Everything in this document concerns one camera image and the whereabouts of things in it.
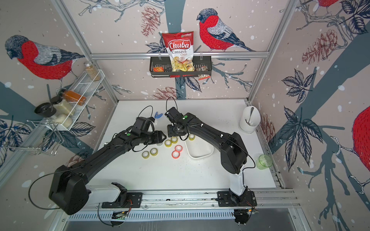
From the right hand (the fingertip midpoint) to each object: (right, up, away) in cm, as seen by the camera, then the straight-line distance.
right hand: (171, 132), depth 85 cm
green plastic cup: (+57, -18, +1) cm, 60 cm away
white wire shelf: (-48, +12, -17) cm, 52 cm away
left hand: (-3, -1, -3) cm, 4 cm away
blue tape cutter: (-15, +9, +24) cm, 30 cm away
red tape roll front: (+2, -15, +5) cm, 16 cm away
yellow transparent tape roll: (+1, -7, +11) cm, 13 cm away
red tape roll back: (+4, -12, +8) cm, 15 cm away
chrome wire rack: (-58, +1, -19) cm, 61 cm away
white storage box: (+17, -12, +8) cm, 22 cm away
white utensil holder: (+53, +8, +12) cm, 55 cm away
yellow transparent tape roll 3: (-12, -13, +6) cm, 19 cm away
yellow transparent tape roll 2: (-3, -9, +10) cm, 14 cm away
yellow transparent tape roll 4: (-17, -15, +5) cm, 24 cm away
